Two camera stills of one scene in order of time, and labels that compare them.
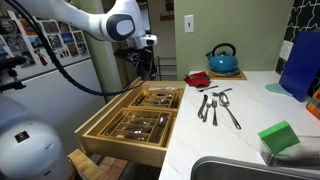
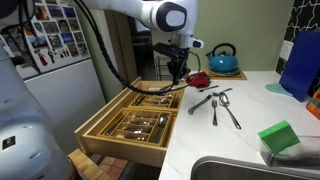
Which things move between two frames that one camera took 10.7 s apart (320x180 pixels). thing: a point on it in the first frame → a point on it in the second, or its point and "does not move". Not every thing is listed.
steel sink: x=216 y=168 does not move
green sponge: x=279 y=137 does not move
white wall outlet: x=286 y=49 does not move
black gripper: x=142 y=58 → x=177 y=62
